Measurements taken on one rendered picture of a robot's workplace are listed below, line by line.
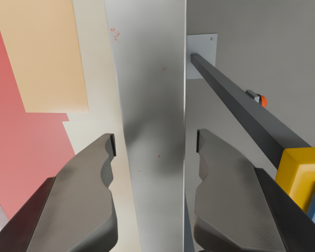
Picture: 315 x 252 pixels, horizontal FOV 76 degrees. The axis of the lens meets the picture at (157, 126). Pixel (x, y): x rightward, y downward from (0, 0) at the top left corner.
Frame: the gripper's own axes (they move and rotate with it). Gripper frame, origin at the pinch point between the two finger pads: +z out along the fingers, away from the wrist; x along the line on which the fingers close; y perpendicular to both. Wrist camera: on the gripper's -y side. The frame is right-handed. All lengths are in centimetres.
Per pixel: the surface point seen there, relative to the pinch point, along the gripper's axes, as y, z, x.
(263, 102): 11.3, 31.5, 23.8
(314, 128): 58, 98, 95
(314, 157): 5.5, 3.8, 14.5
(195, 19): -6, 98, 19
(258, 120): 10.0, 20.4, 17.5
